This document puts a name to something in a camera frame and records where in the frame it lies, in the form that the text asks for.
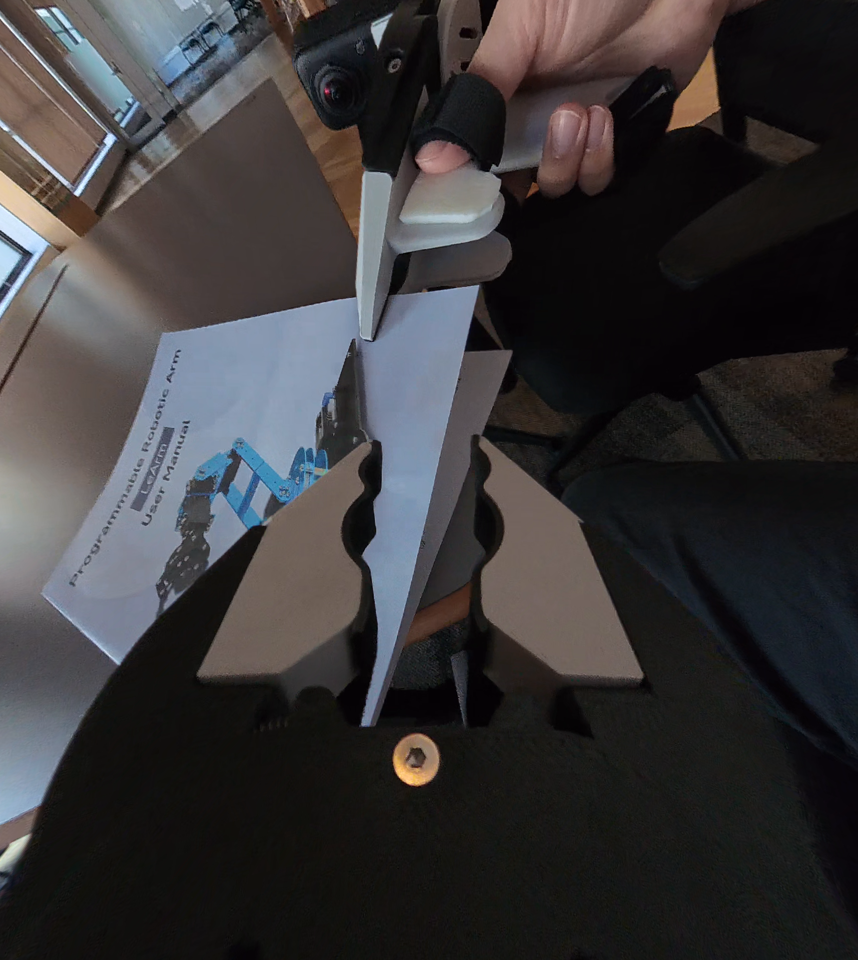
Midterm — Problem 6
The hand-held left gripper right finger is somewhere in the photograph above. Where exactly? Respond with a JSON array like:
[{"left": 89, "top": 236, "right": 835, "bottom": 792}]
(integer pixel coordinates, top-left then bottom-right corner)
[{"left": 470, "top": 435, "right": 647, "bottom": 714}]

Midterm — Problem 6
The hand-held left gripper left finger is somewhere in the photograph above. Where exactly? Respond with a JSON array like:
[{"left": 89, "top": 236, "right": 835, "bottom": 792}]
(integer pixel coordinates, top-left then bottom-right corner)
[{"left": 196, "top": 441, "right": 385, "bottom": 699}]

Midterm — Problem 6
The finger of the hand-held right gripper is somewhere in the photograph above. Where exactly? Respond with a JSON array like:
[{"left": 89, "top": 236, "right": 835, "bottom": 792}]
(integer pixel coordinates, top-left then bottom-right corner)
[{"left": 356, "top": 171, "right": 404, "bottom": 345}]

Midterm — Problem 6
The white user manual booklet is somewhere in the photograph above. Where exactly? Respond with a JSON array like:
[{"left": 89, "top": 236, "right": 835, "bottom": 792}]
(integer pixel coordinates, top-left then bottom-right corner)
[{"left": 42, "top": 285, "right": 512, "bottom": 729}]

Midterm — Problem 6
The grey desk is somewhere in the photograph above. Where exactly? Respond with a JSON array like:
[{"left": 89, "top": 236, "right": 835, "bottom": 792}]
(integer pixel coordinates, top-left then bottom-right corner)
[{"left": 0, "top": 78, "right": 508, "bottom": 856}]

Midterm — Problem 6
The person's right hand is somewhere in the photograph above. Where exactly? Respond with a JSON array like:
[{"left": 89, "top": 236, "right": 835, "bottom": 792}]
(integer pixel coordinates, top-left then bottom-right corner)
[{"left": 414, "top": 0, "right": 745, "bottom": 200}]

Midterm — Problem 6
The black office chair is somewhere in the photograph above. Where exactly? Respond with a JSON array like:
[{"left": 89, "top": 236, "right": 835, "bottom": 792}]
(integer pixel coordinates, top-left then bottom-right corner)
[{"left": 485, "top": 0, "right": 858, "bottom": 466}]

